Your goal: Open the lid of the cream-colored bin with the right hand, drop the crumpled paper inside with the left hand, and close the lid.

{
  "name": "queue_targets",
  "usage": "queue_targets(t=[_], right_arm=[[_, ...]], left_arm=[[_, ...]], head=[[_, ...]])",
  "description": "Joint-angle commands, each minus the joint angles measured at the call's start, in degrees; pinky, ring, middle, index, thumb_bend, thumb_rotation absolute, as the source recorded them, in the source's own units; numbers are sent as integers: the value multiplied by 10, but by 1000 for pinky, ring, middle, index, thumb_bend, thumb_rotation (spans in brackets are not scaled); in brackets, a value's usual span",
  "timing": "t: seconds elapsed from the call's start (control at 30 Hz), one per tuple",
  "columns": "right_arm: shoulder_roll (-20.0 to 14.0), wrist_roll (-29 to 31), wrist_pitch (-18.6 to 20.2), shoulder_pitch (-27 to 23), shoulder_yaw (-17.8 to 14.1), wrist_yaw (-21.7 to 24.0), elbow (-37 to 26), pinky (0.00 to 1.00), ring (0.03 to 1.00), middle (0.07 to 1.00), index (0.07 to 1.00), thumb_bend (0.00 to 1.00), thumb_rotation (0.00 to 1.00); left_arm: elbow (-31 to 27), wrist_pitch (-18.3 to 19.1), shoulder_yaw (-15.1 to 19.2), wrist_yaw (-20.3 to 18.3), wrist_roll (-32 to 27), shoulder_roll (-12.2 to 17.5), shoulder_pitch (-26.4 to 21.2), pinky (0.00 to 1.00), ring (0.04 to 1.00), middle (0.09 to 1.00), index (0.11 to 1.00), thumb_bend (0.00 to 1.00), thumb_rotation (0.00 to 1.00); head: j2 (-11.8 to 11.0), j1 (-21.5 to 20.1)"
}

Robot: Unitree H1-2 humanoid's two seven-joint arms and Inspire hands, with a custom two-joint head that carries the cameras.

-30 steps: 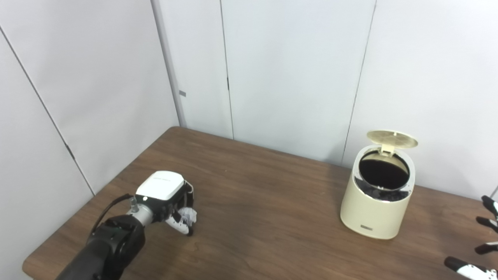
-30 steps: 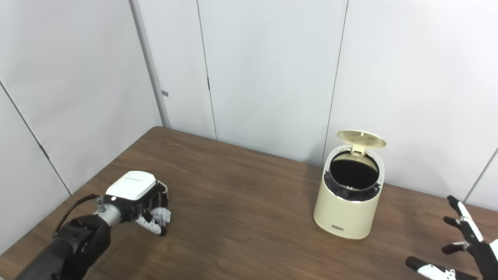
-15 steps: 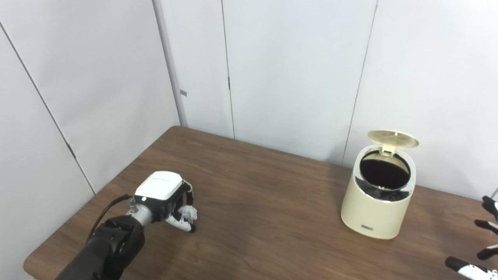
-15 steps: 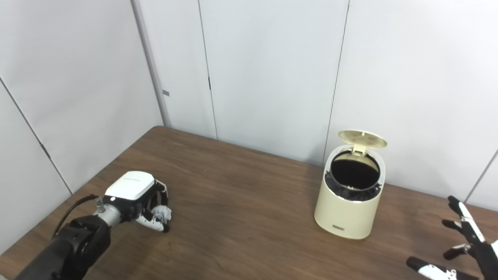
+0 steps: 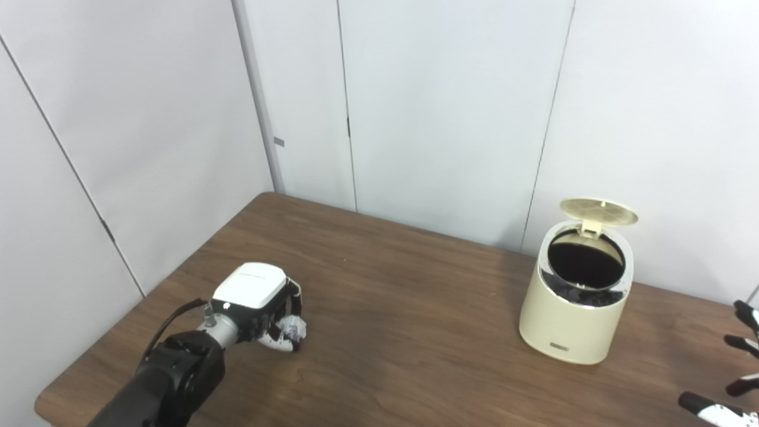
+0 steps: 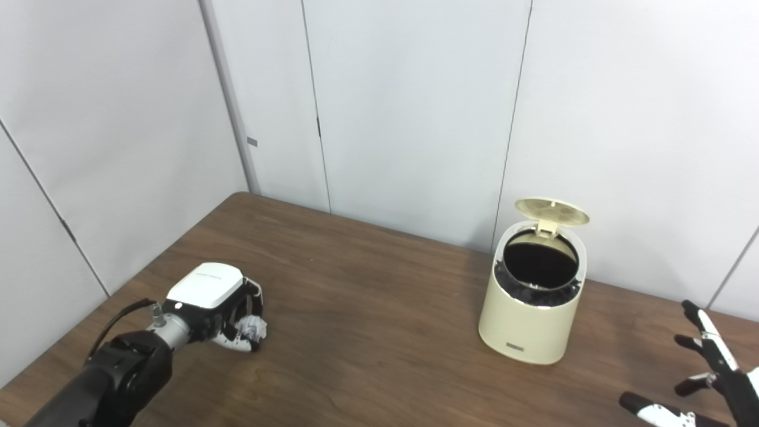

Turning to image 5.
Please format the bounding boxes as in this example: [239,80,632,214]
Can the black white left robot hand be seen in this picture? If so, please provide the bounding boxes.
[211,263,307,353]

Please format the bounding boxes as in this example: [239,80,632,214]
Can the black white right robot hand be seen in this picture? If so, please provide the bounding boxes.
[678,299,759,427]

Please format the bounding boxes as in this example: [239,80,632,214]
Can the white paper ball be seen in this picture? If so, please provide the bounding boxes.
[278,316,307,345]

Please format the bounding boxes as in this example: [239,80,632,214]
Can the cream-colored bin body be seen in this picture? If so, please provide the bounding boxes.
[519,221,634,365]

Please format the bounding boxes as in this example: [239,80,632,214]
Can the round cream bin lid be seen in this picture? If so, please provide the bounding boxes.
[560,198,639,238]

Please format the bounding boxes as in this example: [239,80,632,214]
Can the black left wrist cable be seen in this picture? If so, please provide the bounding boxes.
[142,298,209,359]

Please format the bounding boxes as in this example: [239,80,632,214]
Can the gray wall corner post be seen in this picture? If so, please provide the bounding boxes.
[231,0,286,195]

